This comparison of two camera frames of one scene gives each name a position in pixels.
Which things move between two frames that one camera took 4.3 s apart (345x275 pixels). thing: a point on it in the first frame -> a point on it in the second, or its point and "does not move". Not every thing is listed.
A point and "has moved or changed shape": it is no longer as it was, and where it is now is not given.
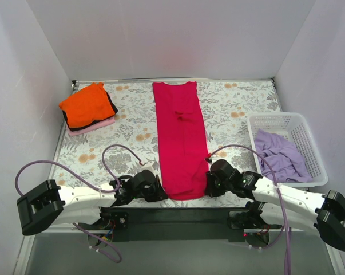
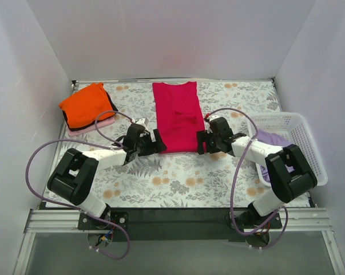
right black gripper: x=210 y=186 -> x=205 y=140
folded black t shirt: x=91 y=122 does not move
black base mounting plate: x=175 y=224 does not move
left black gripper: x=159 y=193 -> x=154 y=142
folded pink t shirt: x=96 y=126 does not move
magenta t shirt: x=182 y=140 has moved or changed shape
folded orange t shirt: x=87 y=104 does not move
